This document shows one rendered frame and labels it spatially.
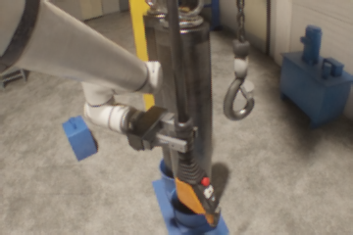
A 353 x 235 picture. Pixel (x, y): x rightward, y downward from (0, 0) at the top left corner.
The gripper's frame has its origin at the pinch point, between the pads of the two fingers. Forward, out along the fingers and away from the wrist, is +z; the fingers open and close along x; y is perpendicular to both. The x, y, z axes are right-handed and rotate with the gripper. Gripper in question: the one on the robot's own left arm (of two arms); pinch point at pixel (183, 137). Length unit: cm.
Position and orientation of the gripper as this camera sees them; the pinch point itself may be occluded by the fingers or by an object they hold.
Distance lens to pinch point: 63.7
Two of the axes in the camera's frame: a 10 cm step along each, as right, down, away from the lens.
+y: -0.8, -8.0, -6.0
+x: 4.8, -5.6, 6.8
